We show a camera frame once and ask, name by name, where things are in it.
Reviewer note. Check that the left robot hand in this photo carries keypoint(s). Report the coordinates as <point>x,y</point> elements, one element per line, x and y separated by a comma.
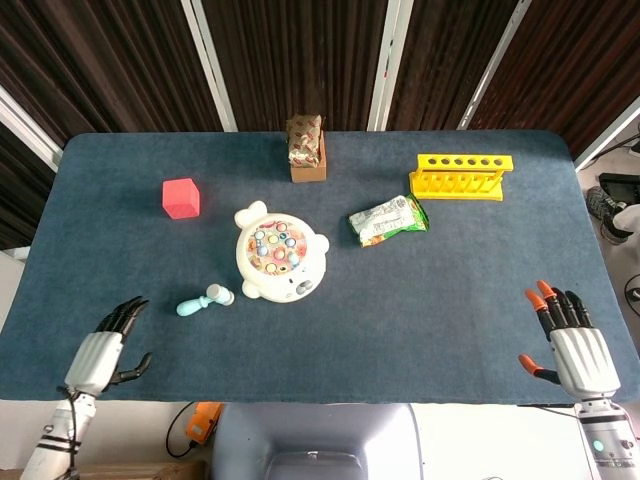
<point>95,357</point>

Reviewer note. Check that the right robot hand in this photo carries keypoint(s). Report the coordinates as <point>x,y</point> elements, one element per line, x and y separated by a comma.
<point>582,357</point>

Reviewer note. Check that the light blue toy hammer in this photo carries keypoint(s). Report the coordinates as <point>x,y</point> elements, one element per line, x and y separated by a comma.
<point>205,300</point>

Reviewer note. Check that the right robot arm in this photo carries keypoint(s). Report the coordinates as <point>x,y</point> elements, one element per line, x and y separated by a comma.
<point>607,437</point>

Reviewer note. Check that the white whack-a-mole toy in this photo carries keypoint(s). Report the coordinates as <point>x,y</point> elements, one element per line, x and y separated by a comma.
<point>277,257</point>

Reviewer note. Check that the orange device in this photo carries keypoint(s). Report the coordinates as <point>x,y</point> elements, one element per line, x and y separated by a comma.
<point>202,422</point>

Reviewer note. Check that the grey sneaker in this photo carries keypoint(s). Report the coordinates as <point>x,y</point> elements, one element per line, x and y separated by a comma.
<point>602,212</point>

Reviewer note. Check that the black floor device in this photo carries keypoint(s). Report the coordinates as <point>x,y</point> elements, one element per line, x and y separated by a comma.
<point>620,182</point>

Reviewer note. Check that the red cube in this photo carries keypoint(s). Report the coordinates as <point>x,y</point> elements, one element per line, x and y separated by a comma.
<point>181,199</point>

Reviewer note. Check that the yellow test tube rack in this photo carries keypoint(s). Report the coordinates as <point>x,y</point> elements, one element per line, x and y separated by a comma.
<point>460,177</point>

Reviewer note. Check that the green snack bag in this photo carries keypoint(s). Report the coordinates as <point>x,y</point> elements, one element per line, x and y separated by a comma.
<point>390,221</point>

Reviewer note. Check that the grey robot torso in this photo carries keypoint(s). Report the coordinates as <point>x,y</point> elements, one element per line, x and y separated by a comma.
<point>315,442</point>

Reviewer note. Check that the blue table mat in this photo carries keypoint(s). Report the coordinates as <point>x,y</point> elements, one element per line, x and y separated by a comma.
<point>320,260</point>

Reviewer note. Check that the brown cardboard box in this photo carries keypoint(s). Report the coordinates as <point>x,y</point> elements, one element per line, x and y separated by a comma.
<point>312,167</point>

